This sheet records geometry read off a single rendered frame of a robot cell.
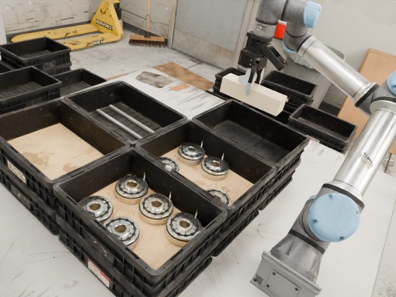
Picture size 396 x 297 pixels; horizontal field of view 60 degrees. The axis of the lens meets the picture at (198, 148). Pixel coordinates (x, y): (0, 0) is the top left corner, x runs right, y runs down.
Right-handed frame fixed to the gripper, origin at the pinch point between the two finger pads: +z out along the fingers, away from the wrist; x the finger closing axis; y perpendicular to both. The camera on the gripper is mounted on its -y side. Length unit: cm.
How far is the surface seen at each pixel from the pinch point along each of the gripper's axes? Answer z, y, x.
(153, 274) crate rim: 16, -16, 74
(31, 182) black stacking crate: 24, 35, 69
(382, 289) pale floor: 110, -88, -58
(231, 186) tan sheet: 26.0, -10.3, 23.7
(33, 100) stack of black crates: 55, 126, 9
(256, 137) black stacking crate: 26.2, -2.5, -13.5
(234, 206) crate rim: 16.1, -19.2, 42.2
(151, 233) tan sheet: 26, -3, 59
